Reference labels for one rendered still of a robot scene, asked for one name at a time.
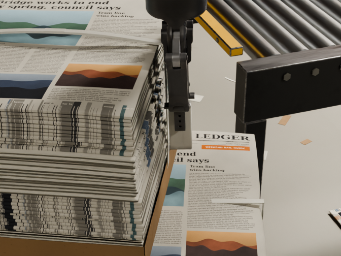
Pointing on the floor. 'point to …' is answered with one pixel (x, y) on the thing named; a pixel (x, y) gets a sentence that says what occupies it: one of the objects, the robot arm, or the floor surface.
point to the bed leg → (259, 127)
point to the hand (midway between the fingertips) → (180, 125)
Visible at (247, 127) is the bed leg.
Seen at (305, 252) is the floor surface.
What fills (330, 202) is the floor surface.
